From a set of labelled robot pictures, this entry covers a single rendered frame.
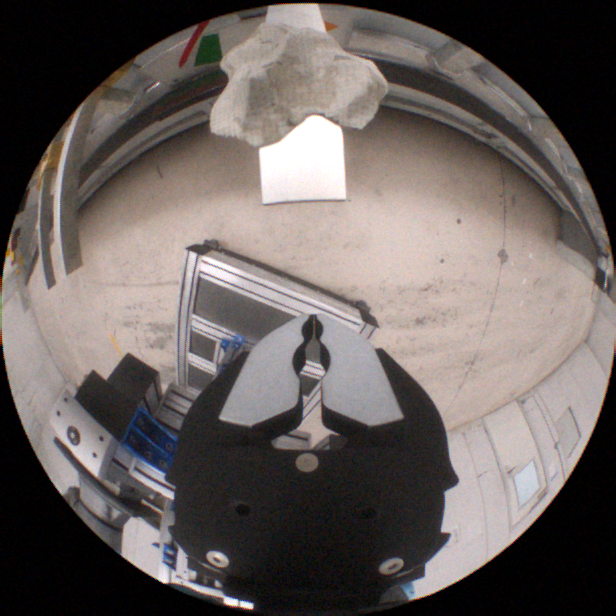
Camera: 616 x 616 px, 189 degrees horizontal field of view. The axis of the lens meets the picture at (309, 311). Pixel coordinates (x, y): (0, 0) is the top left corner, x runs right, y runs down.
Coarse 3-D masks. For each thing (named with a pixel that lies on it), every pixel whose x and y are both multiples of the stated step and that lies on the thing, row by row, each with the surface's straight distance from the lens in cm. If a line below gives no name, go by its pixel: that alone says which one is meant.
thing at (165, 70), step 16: (336, 16) 30; (352, 16) 30; (208, 32) 31; (224, 32) 31; (240, 32) 32; (336, 32) 32; (176, 48) 33; (192, 48) 33; (224, 48) 34; (160, 64) 35; (176, 64) 36; (192, 64) 36; (208, 64) 37; (160, 80) 38; (176, 80) 39
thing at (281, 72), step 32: (256, 32) 12; (288, 32) 11; (320, 32) 11; (224, 64) 11; (256, 64) 10; (288, 64) 9; (320, 64) 9; (352, 64) 8; (224, 96) 9; (256, 96) 7; (288, 96) 8; (320, 96) 8; (352, 96) 8; (224, 128) 9; (256, 128) 8; (288, 128) 8
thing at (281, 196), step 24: (288, 24) 14; (312, 24) 14; (312, 120) 8; (336, 120) 8; (264, 144) 8; (288, 144) 8; (312, 144) 8; (336, 144) 8; (264, 168) 8; (288, 168) 8; (312, 168) 8; (336, 168) 8; (264, 192) 8; (288, 192) 8; (312, 192) 8; (336, 192) 8
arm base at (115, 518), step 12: (84, 480) 52; (84, 492) 54; (96, 492) 51; (84, 504) 56; (96, 504) 52; (108, 504) 51; (96, 516) 54; (108, 516) 53; (120, 516) 53; (120, 528) 57
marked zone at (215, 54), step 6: (204, 36) 31; (210, 36) 32; (216, 36) 32; (204, 42) 32; (210, 42) 32; (216, 42) 33; (198, 48) 33; (204, 48) 33; (210, 48) 33; (216, 48) 34; (198, 54) 34; (204, 54) 34; (210, 54) 34; (216, 54) 35; (198, 60) 35; (204, 60) 36; (210, 60) 36; (216, 60) 36
